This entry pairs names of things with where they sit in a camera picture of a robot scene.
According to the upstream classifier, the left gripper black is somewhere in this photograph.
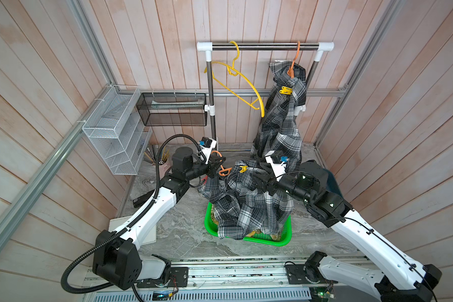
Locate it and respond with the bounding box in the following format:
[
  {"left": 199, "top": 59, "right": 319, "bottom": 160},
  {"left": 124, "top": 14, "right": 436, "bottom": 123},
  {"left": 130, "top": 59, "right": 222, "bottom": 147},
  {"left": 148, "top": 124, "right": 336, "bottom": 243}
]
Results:
[{"left": 185, "top": 155, "right": 226, "bottom": 181}]

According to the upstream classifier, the orange hanger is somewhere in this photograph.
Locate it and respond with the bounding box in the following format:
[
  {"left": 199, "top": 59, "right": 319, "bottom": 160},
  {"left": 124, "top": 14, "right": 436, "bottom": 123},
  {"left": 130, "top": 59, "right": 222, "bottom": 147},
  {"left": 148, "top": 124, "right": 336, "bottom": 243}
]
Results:
[
  {"left": 210, "top": 150, "right": 233, "bottom": 178},
  {"left": 287, "top": 41, "right": 301, "bottom": 79}
]

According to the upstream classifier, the grey plaid shirt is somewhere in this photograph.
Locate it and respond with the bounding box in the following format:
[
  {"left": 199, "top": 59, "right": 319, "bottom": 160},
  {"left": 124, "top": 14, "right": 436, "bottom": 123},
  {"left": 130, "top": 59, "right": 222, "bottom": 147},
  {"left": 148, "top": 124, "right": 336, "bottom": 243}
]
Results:
[
  {"left": 198, "top": 160, "right": 294, "bottom": 240},
  {"left": 251, "top": 61, "right": 307, "bottom": 172}
]

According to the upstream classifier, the yellow plastic hanger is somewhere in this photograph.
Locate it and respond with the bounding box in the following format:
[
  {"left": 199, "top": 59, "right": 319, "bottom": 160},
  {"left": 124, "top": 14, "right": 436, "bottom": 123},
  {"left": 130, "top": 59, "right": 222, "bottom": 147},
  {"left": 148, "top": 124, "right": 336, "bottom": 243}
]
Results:
[{"left": 203, "top": 40, "right": 266, "bottom": 118}]

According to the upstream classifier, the yellow plaid shirt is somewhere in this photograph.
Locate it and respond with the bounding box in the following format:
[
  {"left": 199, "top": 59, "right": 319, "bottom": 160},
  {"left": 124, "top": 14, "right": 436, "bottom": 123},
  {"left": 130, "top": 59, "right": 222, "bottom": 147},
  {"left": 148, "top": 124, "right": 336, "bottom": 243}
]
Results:
[{"left": 247, "top": 229, "right": 282, "bottom": 242}]

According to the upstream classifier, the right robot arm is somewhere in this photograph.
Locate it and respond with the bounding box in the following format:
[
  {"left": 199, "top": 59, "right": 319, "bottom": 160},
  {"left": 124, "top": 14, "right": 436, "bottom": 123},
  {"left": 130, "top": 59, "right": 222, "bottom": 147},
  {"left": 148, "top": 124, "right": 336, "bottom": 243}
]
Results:
[{"left": 253, "top": 160, "right": 442, "bottom": 301}]

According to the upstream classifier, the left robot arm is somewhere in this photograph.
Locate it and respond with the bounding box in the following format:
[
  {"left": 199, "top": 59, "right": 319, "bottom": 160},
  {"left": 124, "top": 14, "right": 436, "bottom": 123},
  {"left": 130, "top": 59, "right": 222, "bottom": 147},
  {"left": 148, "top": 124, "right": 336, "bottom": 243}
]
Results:
[{"left": 60, "top": 137, "right": 225, "bottom": 294}]

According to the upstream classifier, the pink pencil cup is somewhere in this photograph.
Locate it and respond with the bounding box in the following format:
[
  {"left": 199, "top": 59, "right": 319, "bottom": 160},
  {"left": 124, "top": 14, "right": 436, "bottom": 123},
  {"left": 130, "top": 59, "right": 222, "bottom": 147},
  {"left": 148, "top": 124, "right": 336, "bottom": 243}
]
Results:
[{"left": 143, "top": 145, "right": 171, "bottom": 166}]

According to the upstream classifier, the green plastic basket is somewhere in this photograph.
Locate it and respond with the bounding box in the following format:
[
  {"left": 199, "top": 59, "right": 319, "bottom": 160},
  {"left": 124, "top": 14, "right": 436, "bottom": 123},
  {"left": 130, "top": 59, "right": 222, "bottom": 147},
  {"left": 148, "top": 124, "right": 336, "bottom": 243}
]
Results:
[{"left": 204, "top": 203, "right": 293, "bottom": 247}]

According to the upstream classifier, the dark teal tray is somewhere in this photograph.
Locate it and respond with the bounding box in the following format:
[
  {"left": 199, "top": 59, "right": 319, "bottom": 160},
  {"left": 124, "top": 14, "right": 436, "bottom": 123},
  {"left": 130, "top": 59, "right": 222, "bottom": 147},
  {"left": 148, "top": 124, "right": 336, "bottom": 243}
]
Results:
[{"left": 318, "top": 167, "right": 343, "bottom": 197}]

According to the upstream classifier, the black stapler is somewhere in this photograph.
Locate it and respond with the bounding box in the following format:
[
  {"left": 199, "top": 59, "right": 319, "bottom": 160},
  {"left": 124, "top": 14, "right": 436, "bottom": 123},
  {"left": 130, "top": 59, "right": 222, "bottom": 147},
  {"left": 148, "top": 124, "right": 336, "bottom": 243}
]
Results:
[{"left": 132, "top": 190, "right": 155, "bottom": 209}]

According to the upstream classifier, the metal clothes rack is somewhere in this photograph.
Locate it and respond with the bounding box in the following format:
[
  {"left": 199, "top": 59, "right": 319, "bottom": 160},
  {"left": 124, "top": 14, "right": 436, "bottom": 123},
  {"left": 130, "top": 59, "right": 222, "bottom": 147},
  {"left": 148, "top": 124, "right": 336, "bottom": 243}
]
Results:
[{"left": 196, "top": 41, "right": 335, "bottom": 140}]

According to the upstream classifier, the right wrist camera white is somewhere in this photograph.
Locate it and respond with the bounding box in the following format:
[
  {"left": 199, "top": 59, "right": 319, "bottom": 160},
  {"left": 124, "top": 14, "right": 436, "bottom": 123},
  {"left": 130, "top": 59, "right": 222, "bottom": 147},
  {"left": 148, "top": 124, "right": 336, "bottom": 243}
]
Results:
[{"left": 265, "top": 150, "right": 289, "bottom": 181}]

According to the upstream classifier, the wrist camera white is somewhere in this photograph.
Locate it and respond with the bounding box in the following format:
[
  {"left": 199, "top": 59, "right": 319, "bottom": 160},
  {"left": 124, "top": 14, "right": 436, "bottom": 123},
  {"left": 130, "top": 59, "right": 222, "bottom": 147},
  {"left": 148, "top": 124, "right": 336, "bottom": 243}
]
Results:
[
  {"left": 199, "top": 137, "right": 217, "bottom": 164},
  {"left": 265, "top": 150, "right": 289, "bottom": 181}
]

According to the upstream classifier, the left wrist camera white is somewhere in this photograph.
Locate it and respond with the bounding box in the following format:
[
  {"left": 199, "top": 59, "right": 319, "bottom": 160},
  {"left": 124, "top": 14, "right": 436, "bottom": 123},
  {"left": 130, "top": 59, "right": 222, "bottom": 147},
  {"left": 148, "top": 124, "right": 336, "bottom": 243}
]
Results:
[{"left": 199, "top": 137, "right": 217, "bottom": 164}]

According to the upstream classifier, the black mesh wall basket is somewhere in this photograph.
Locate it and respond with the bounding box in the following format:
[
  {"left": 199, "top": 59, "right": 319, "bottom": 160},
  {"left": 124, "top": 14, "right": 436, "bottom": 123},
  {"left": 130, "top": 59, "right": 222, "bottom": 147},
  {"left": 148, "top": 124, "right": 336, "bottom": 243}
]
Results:
[{"left": 136, "top": 92, "right": 208, "bottom": 127}]

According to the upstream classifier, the white wire mesh shelf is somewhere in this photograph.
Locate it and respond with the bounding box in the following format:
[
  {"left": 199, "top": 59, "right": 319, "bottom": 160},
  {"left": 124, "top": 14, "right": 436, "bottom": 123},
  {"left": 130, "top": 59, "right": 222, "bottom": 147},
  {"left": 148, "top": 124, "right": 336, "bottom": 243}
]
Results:
[{"left": 83, "top": 85, "right": 151, "bottom": 176}]

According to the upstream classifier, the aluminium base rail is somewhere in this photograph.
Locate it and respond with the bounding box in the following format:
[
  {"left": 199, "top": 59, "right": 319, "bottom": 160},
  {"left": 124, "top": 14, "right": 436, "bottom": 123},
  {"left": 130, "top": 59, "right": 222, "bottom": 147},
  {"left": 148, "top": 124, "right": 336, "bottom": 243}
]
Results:
[{"left": 79, "top": 256, "right": 397, "bottom": 302}]

